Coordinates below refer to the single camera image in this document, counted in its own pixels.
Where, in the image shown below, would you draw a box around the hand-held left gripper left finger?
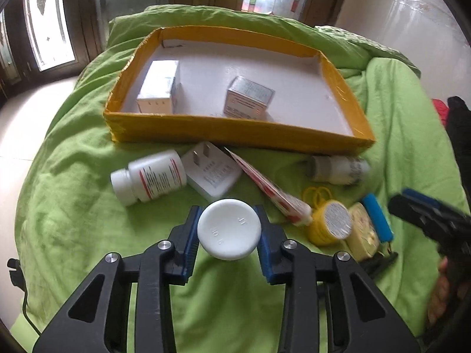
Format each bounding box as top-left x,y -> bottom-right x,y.
32,205 -> 201,353

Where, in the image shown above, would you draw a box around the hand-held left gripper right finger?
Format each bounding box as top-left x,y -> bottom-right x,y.
254,204 -> 422,353

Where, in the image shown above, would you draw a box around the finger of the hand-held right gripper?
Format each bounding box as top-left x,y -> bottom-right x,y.
389,193 -> 444,238
402,188 -> 465,223

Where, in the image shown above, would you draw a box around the blue battery pack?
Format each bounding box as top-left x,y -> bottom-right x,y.
361,194 -> 394,243

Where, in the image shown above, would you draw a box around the white pill bottle green label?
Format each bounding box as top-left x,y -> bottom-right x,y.
197,199 -> 263,261

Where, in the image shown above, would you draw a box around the cream plastic case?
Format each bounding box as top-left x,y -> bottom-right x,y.
344,203 -> 381,262

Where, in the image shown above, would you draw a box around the yellow cardboard box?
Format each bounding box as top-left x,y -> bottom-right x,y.
103,26 -> 377,155

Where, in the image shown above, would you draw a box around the person's right hand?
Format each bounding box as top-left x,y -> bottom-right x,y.
428,257 -> 452,326

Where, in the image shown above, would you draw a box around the red and white tube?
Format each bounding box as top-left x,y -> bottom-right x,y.
224,147 -> 313,227

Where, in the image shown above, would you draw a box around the white charger plug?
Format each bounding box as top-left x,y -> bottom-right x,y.
182,141 -> 243,199

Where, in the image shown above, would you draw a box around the yellow round container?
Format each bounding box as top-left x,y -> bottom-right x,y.
306,199 -> 354,246

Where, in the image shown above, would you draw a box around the yellow rubber bands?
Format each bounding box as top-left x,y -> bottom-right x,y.
302,186 -> 332,208

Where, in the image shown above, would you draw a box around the dark cloth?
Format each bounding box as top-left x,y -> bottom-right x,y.
446,96 -> 471,177

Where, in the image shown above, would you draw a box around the white pill bottle red label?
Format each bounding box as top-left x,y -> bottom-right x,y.
110,149 -> 188,207

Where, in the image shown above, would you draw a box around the red cloth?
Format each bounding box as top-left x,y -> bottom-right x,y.
432,99 -> 450,127

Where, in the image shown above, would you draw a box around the small white bottle grey label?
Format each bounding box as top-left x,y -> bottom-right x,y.
305,154 -> 370,185

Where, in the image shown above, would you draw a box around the green blanket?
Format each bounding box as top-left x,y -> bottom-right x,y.
11,4 -> 470,353

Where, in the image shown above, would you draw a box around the small grey printed carton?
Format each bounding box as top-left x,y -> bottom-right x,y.
223,76 -> 276,120

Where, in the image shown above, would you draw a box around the green floral patterned cloth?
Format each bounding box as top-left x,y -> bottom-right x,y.
316,26 -> 420,76

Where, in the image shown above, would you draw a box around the white silver carton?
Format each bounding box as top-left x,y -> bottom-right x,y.
136,60 -> 182,114

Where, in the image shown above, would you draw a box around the wooden framed glass window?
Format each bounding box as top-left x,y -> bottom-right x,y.
0,0 -> 354,100

